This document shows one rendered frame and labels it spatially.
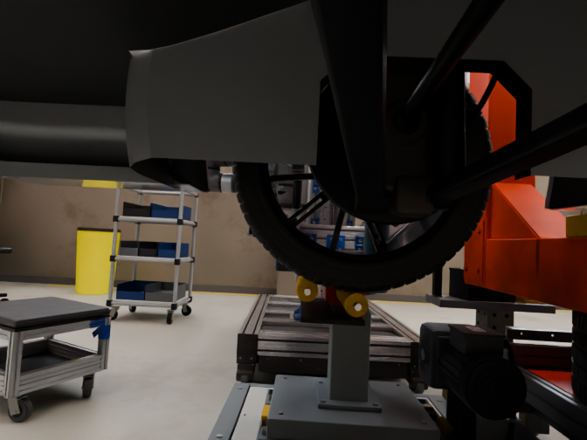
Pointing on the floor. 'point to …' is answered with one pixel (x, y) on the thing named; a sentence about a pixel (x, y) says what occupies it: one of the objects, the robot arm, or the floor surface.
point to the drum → (93, 260)
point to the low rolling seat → (48, 347)
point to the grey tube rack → (127, 292)
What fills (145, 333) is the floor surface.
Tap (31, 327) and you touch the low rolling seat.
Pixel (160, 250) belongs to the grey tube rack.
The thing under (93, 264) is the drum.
